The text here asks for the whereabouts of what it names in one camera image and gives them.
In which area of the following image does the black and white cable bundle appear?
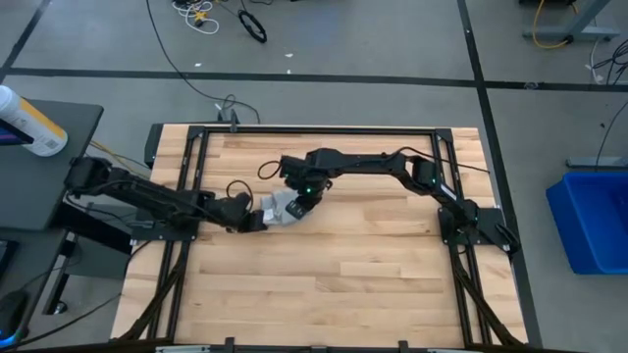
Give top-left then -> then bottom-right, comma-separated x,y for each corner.
586,37 -> 628,87

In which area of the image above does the yellow floor cable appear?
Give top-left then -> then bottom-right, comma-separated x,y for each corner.
532,0 -> 576,50

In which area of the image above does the black mouse cable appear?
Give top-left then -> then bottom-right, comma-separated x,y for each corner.
17,292 -> 123,348

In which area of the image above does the black coiled cable ring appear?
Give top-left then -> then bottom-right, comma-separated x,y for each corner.
237,9 -> 269,44

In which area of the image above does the black computer mouse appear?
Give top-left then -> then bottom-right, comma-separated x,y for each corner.
0,289 -> 29,348

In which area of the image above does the grey table foot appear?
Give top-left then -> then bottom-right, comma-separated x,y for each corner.
521,0 -> 622,43
566,155 -> 628,172

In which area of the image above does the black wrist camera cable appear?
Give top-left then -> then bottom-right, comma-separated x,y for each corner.
226,178 -> 254,207
256,160 -> 285,181

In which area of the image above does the grey microfiber towel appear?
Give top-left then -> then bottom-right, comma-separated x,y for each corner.
258,187 -> 308,229

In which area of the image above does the grey cable with plug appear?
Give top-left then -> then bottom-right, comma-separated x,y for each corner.
214,94 -> 242,133

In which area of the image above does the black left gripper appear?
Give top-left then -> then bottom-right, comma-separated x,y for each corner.
215,195 -> 269,233

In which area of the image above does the desk leg base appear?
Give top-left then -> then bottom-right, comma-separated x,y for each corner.
41,200 -> 148,316

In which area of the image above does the thin black floor cable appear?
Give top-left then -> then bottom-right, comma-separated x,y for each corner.
595,100 -> 628,171

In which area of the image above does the white bottle yellow label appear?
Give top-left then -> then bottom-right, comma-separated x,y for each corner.
0,84 -> 69,158

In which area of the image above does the black device with screen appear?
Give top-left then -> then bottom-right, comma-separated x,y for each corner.
0,117 -> 35,147

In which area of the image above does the black aluminium table frame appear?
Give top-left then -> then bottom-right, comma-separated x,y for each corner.
115,124 -> 529,353

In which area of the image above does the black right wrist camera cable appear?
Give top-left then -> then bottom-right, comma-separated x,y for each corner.
256,160 -> 285,181

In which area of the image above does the black side table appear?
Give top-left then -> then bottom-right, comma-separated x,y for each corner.
0,99 -> 105,232

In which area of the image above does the blue plastic bin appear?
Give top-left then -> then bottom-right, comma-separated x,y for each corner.
545,171 -> 628,276

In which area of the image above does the thin yellow wire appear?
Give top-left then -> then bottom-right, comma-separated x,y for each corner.
89,140 -> 148,173

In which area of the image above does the dark grey desk top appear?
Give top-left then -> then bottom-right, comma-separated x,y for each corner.
0,227 -> 69,344

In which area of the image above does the black table edge box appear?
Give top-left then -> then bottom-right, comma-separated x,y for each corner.
143,122 -> 165,169

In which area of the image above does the long black floor cable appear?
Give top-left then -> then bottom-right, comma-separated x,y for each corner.
145,0 -> 262,125

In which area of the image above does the black left wrist camera cable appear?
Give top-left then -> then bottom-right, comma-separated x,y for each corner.
226,178 -> 254,207

